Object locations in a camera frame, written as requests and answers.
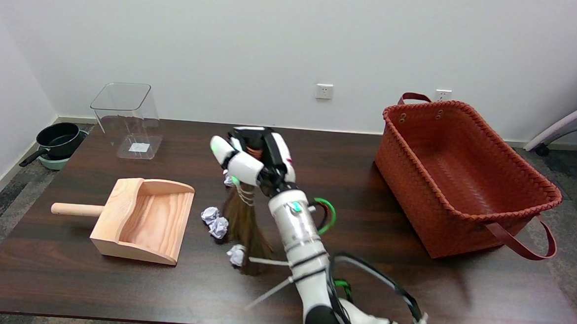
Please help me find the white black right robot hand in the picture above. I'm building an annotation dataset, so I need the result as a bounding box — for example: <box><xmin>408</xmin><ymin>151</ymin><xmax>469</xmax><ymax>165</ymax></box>
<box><xmin>207</xmin><ymin>124</ymin><xmax>299</xmax><ymax>198</ymax></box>

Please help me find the brown straw hand broom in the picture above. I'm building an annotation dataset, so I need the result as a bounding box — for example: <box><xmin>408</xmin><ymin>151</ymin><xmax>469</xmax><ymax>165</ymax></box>
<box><xmin>218</xmin><ymin>138</ymin><xmax>281</xmax><ymax>277</ymax></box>

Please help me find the light wooden dustpan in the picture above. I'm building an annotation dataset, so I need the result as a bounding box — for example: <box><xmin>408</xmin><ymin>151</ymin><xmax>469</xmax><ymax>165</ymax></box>
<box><xmin>48</xmin><ymin>173</ymin><xmax>196</xmax><ymax>267</ymax></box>

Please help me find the clear plastic container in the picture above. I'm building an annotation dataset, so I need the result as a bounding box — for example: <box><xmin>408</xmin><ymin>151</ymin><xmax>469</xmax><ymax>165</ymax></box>
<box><xmin>87</xmin><ymin>81</ymin><xmax>167</xmax><ymax>162</ymax></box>

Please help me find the black frying pan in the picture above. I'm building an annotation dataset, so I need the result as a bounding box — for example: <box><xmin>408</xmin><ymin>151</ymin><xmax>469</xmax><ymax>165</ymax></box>
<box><xmin>19</xmin><ymin>120</ymin><xmax>84</xmax><ymax>171</ymax></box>

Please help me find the green pot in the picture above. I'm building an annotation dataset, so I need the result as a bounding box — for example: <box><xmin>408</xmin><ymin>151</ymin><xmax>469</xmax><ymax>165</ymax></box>
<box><xmin>37</xmin><ymin>127</ymin><xmax>89</xmax><ymax>172</ymax></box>

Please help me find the red woven basket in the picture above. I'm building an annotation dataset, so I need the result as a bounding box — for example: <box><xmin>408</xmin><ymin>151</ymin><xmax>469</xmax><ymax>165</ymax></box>
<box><xmin>369</xmin><ymin>91</ymin><xmax>568</xmax><ymax>265</ymax></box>

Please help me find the white grey chair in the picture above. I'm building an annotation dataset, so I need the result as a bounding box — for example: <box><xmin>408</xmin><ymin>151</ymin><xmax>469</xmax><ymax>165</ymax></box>
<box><xmin>523</xmin><ymin>91</ymin><xmax>577</xmax><ymax>158</ymax></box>

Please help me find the green wrist cable loop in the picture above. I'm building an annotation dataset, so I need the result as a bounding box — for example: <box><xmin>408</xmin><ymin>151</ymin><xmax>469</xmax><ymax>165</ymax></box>
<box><xmin>312</xmin><ymin>197</ymin><xmax>337</xmax><ymax>236</ymax></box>

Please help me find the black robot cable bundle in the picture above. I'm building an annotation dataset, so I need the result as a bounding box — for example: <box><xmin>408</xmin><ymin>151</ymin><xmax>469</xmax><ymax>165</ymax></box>
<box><xmin>324</xmin><ymin>253</ymin><xmax>432</xmax><ymax>324</ymax></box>

